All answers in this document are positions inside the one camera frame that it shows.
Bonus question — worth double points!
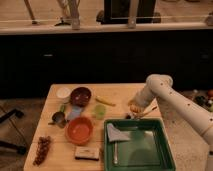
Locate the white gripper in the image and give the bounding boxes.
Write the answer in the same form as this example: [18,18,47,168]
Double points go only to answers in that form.
[128,90,154,112]

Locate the green plastic tray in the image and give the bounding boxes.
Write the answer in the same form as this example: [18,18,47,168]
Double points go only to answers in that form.
[104,119,176,171]

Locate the metal measuring cup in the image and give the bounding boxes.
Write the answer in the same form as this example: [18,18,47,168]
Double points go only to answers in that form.
[49,105,67,128]

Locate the yellow banana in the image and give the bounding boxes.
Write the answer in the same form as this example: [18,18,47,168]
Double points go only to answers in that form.
[95,96,116,106]

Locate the brown rectangular sponge block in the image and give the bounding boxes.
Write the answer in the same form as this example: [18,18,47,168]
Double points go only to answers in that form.
[74,146,100,161]

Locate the black chair base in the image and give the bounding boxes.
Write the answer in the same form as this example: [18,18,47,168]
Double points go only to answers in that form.
[0,106,28,155]

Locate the dark red bowl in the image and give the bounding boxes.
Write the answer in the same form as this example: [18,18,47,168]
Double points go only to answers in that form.
[70,87,91,107]

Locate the orange bowl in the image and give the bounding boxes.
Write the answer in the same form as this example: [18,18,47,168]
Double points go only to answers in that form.
[65,117,93,145]

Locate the small white bowl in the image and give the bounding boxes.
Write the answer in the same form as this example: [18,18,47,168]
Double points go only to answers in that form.
[56,87,71,103]

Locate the bunch of red grapes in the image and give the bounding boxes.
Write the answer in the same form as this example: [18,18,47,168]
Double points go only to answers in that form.
[33,136,51,165]

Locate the light green cup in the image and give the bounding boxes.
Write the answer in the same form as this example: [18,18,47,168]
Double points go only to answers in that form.
[94,104,106,119]

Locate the grey metal spatula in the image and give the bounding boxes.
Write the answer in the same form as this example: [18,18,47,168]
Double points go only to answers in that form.
[107,123,130,165]

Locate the yellow red apple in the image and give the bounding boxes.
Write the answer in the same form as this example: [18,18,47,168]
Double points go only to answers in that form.
[130,104,141,114]

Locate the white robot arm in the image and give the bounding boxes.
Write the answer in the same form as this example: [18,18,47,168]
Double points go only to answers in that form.
[129,74,213,171]

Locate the wooden table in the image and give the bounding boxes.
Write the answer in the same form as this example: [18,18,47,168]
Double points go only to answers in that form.
[24,83,144,171]

